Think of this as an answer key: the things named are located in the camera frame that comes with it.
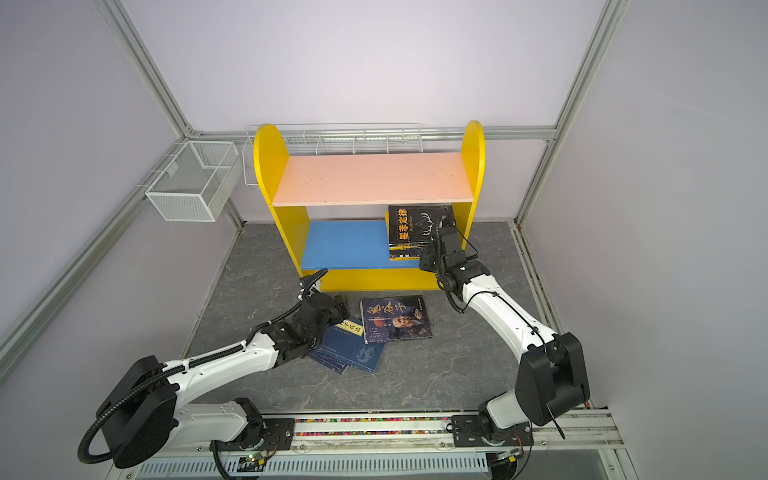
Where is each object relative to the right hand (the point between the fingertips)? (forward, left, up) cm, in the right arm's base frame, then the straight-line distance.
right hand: (430, 254), depth 85 cm
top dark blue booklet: (-20, +25, -16) cm, 35 cm away
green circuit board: (-48, +46, -22) cm, 70 cm away
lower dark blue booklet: (-24, +30, -18) cm, 43 cm away
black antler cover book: (+11, +5, +1) cm, 12 cm away
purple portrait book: (-12, +11, -17) cm, 23 cm away
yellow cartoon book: (+4, +9, -3) cm, 10 cm away
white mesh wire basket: (+26, +77, +7) cm, 81 cm away
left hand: (-11, +27, -8) cm, 30 cm away
